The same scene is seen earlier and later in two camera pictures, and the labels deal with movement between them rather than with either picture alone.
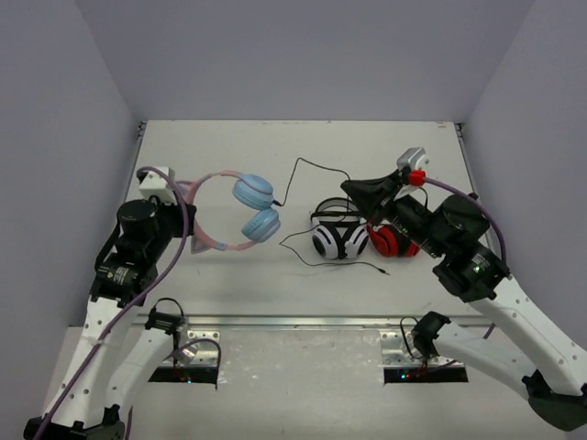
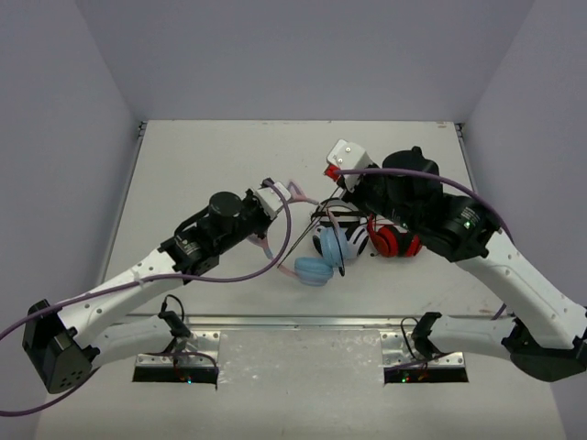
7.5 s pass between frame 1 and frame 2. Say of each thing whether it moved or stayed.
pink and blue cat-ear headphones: moved
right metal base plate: stayed
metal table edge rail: stayed
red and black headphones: stayed
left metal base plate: stayed
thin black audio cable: moved
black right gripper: stayed
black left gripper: moved
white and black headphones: stayed
